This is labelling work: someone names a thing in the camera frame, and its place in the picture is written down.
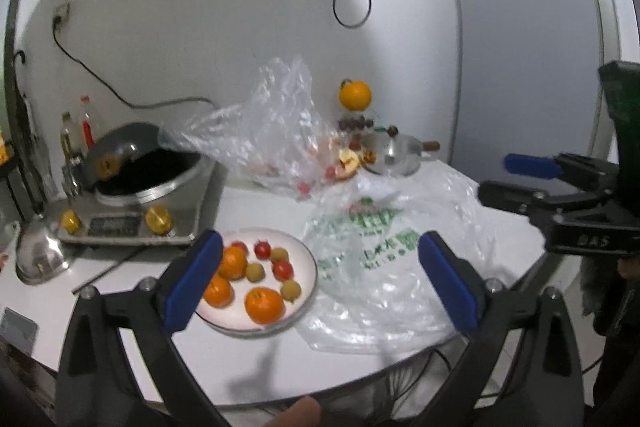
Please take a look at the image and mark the grey door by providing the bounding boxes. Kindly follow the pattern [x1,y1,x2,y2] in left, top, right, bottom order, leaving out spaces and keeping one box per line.
[449,0,627,178]

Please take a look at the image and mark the person's foot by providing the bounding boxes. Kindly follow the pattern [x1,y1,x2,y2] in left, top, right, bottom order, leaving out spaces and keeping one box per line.
[264,397,322,427]

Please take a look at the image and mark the cooking oil bottle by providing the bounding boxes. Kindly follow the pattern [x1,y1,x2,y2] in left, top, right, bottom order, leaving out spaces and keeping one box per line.
[60,112,84,168]

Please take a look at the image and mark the black metal rack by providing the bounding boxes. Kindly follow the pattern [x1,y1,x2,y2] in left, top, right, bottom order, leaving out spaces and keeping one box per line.
[2,0,48,219]

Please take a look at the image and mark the pile of cherry tomatoes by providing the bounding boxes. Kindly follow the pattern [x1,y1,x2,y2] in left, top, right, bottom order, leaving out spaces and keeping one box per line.
[252,159,339,200]

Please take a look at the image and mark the thin black cable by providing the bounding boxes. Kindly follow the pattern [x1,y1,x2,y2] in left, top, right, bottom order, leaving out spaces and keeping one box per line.
[390,347,501,409]

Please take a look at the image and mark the stainless steel induction cooker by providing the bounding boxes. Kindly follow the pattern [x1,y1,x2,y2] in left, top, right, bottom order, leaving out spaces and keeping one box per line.
[56,161,227,249]

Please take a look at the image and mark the white round plate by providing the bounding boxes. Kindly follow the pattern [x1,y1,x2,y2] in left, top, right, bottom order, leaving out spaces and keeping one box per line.
[192,227,319,339]

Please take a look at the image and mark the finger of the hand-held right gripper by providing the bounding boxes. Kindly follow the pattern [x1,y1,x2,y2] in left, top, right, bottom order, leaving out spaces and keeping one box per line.
[477,181,640,254]
[504,152,621,192]

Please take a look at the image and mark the cut apple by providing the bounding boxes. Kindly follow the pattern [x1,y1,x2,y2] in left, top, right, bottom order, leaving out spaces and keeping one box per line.
[336,148,362,180]

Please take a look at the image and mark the clear plastic bag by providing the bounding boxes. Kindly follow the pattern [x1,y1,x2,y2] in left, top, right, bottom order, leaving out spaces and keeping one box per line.
[157,56,362,204]

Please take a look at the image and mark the stainless steel wok lid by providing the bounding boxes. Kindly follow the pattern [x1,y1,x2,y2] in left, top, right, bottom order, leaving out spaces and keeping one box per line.
[15,212,77,286]

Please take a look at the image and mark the row of dark round beads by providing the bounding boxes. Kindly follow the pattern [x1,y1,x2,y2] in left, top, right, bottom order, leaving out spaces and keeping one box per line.
[338,116,375,132]

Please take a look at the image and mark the dark brown chopstick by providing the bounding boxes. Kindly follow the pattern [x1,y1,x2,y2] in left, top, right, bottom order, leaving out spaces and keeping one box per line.
[71,244,157,295]

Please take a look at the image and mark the black wok with wooden handle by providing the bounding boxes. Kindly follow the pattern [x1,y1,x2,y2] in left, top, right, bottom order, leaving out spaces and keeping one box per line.
[80,122,214,208]

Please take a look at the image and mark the red cap sauce bottle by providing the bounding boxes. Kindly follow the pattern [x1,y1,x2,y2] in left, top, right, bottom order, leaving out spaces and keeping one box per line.
[79,95,99,151]

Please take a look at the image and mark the grey flat device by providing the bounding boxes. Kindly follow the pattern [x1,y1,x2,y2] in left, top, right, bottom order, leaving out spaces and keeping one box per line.
[0,307,40,354]

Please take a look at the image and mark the clear glass container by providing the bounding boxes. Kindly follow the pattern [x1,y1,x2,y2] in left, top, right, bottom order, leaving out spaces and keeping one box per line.
[61,164,85,198]

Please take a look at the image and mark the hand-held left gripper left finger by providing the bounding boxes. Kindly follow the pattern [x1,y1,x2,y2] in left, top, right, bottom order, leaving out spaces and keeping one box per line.
[57,229,226,427]

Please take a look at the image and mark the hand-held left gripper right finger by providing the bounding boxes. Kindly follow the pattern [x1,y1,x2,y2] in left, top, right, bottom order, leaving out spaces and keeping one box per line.
[410,231,586,427]

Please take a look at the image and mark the orange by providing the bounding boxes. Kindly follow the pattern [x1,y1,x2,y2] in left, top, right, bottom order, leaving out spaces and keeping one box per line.
[218,246,250,281]
[338,79,373,112]
[202,276,235,308]
[244,287,286,326]

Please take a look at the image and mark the small steel pot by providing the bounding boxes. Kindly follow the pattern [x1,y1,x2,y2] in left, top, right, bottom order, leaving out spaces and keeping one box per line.
[361,126,442,178]

